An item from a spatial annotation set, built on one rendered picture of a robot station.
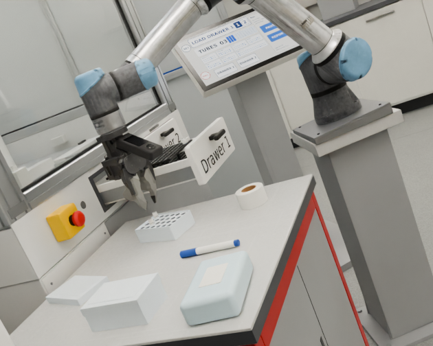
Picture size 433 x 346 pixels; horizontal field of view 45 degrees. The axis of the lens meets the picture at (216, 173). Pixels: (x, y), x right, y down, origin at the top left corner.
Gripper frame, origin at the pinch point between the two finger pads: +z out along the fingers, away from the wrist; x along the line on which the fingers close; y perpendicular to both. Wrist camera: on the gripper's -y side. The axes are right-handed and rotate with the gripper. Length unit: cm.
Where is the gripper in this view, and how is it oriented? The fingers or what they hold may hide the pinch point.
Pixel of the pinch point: (150, 201)
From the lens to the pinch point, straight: 135.3
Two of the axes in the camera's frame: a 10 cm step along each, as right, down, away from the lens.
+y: -7.6, 1.4, 6.3
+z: 3.7, 9.0, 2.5
